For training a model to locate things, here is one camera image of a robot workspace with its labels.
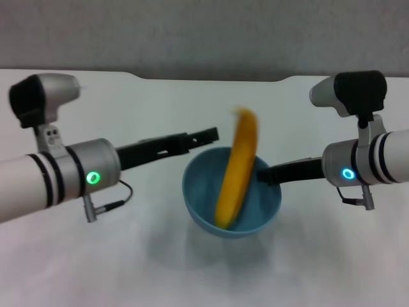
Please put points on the blue plastic bowl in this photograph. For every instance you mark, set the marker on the blue plastic bowl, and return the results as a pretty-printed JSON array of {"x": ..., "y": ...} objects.
[{"x": 204, "y": 192}]

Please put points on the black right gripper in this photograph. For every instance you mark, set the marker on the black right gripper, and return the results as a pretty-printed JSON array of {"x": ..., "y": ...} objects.
[{"x": 300, "y": 171}]

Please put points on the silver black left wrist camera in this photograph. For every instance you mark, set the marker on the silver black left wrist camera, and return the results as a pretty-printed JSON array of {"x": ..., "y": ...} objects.
[{"x": 38, "y": 99}]

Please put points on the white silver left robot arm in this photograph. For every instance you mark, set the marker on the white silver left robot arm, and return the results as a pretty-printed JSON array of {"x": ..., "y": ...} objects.
[{"x": 48, "y": 182}]

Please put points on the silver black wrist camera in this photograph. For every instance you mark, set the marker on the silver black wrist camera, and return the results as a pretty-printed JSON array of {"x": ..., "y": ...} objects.
[
  {"x": 38, "y": 99},
  {"x": 351, "y": 92}
]

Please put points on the yellow banana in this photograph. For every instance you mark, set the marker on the yellow banana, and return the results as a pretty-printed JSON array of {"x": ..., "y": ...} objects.
[{"x": 238, "y": 172}]

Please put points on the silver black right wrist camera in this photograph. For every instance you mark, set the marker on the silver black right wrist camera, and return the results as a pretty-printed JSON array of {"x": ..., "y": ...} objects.
[{"x": 351, "y": 92}]

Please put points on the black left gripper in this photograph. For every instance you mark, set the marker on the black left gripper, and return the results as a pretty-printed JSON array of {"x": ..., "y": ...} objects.
[{"x": 150, "y": 152}]

